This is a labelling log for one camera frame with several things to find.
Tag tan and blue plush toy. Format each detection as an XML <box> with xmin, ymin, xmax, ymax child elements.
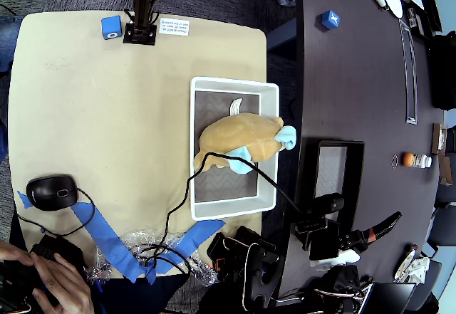
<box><xmin>193</xmin><ymin>96</ymin><xmax>299</xmax><ymax>176</ymax></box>

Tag black leader arm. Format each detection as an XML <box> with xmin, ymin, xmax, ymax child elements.
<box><xmin>0</xmin><ymin>234</ymin><xmax>90</xmax><ymax>314</ymax></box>

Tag black tray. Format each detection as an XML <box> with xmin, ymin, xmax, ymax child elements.
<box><xmin>294</xmin><ymin>136</ymin><xmax>366</xmax><ymax>229</ymax></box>

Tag white plastic bin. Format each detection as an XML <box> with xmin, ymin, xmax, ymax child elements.
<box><xmin>190</xmin><ymin>75</ymin><xmax>281</xmax><ymax>221</ymax></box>

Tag person's right hand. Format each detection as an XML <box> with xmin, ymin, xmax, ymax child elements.
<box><xmin>31</xmin><ymin>252</ymin><xmax>95</xmax><ymax>314</ymax></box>

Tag person's left hand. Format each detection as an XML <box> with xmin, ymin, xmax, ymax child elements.
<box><xmin>0</xmin><ymin>239</ymin><xmax>36</xmax><ymax>262</ymax></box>

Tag printed snack packet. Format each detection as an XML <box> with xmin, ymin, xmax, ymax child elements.
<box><xmin>393</xmin><ymin>249</ymin><xmax>416</xmax><ymax>281</ymax></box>

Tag crumpled white paper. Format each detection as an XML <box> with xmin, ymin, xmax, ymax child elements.
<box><xmin>404</xmin><ymin>256</ymin><xmax>432</xmax><ymax>283</ymax></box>

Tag dark blue office chair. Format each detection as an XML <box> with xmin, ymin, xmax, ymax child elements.
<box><xmin>427</xmin><ymin>214</ymin><xmax>456</xmax><ymax>254</ymax></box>
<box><xmin>416</xmin><ymin>256</ymin><xmax>442</xmax><ymax>311</ymax></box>

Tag black laptop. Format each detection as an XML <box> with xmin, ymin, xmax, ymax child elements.
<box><xmin>368</xmin><ymin>281</ymin><xmax>418</xmax><ymax>314</ymax></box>

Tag brown cardboard strip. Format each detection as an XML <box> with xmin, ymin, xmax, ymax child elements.
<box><xmin>432</xmin><ymin>174</ymin><xmax>456</xmax><ymax>208</ymax></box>

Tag white pill bottle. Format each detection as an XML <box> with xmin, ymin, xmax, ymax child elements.
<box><xmin>413</xmin><ymin>153</ymin><xmax>433</xmax><ymax>168</ymax></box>

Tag grey wavy patterned mat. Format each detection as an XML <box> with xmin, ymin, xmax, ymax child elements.
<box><xmin>315</xmin><ymin>145</ymin><xmax>348</xmax><ymax>200</ymax></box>
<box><xmin>194</xmin><ymin>90</ymin><xmax>260</xmax><ymax>203</ymax></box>

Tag brown cardboard box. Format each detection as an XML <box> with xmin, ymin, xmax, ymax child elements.
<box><xmin>437</xmin><ymin>155</ymin><xmax>453</xmax><ymax>185</ymax></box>
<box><xmin>430</xmin><ymin>122</ymin><xmax>449</xmax><ymax>155</ymax></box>

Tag blue painter tape strip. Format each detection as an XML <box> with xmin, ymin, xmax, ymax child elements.
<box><xmin>144</xmin><ymin>219</ymin><xmax>227</xmax><ymax>283</ymax></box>
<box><xmin>71</xmin><ymin>202</ymin><xmax>147</xmax><ymax>283</ymax></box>

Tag clear crumpled plastic wrap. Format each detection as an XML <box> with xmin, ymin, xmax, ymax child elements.
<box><xmin>94</xmin><ymin>229</ymin><xmax>220</xmax><ymax>286</ymax></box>

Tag blue cube with letter X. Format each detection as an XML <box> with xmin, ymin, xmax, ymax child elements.
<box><xmin>320</xmin><ymin>9</ymin><xmax>341</xmax><ymax>30</ymax></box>

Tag black case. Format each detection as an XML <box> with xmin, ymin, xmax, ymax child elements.
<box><xmin>420</xmin><ymin>0</ymin><xmax>443</xmax><ymax>37</ymax></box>

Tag white printed paper label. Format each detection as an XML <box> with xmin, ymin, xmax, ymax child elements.
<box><xmin>158</xmin><ymin>17</ymin><xmax>191</xmax><ymax>37</ymax></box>

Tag black computer mouse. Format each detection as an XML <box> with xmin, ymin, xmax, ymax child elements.
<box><xmin>26</xmin><ymin>174</ymin><xmax>78</xmax><ymax>211</ymax></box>

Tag blue cube with letter O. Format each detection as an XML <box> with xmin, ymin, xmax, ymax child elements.
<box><xmin>100</xmin><ymin>15</ymin><xmax>123</xmax><ymax>41</ymax></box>

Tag small blue tape piece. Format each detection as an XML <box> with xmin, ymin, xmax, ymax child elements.
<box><xmin>16</xmin><ymin>190</ymin><xmax>35</xmax><ymax>211</ymax></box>

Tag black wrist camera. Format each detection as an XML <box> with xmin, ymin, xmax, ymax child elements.
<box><xmin>294</xmin><ymin>192</ymin><xmax>346</xmax><ymax>261</ymax></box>

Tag black camera cable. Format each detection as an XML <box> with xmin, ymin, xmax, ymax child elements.
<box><xmin>142</xmin><ymin>152</ymin><xmax>311</xmax><ymax>279</ymax></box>

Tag thin black mouse cable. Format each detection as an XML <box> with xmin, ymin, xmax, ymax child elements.
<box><xmin>16</xmin><ymin>187</ymin><xmax>96</xmax><ymax>237</ymax></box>

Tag black camera stand post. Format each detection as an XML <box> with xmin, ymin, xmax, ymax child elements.
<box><xmin>123</xmin><ymin>0</ymin><xmax>168</xmax><ymax>46</ymax></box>

